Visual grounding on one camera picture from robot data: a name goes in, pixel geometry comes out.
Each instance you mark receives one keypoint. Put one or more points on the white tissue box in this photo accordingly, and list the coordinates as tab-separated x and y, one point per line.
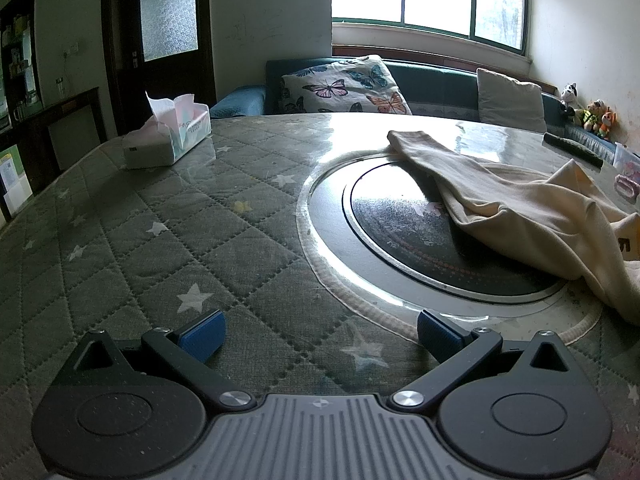
165	140

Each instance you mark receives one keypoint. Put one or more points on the black remote control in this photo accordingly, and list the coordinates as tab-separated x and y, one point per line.
572	149

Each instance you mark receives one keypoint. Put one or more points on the green white carton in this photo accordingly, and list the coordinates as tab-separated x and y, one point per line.
12	180

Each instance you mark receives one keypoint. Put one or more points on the blue sofa cushion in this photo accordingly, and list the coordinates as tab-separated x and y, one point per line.
239	102

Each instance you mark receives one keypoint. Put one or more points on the plain white pillow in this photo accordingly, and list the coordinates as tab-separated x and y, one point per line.
510	100

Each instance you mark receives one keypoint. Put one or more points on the dark door with frosted glass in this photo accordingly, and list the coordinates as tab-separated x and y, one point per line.
167	15

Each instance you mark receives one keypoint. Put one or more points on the butterfly print pillow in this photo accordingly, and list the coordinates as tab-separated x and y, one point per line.
340	87

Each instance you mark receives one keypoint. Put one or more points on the pink white small object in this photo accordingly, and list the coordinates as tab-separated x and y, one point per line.
626	185

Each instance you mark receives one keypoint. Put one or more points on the orange plush toy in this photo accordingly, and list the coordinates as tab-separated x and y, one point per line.
607	125

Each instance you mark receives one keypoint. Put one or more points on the dark wooden sideboard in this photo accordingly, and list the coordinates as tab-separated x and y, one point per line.
35	127

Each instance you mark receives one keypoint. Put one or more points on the teal sofa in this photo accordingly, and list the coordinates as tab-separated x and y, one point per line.
435	85

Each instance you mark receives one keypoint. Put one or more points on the dark wooden display cabinet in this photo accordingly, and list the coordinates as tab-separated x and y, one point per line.
17	50

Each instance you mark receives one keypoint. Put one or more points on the black white cow plush toy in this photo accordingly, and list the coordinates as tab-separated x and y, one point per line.
570	95

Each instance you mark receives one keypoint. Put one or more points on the clear plastic box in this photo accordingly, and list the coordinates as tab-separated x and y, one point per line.
627	160

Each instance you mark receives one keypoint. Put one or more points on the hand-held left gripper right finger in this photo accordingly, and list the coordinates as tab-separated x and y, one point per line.
439	334

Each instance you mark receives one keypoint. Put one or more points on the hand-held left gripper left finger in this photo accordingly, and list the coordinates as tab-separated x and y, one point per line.
202	334

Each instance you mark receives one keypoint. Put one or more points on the brown yellow plush toy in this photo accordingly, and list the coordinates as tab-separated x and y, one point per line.
592	116

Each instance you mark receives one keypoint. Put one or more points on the cream long-sleeved garment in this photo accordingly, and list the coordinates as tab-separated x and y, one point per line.
525	210

